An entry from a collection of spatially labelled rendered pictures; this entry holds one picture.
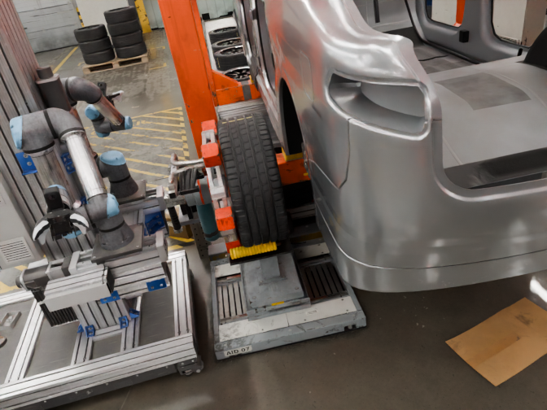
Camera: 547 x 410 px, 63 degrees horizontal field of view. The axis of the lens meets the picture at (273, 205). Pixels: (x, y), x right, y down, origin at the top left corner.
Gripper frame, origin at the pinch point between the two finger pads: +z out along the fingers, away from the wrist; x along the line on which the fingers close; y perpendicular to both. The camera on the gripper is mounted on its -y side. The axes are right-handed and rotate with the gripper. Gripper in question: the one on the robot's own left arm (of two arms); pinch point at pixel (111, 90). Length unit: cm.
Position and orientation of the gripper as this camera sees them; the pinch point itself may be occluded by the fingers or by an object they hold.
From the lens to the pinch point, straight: 299.2
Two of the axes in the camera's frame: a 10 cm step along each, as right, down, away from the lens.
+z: 0.3, -5.2, 8.5
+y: 0.1, 8.5, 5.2
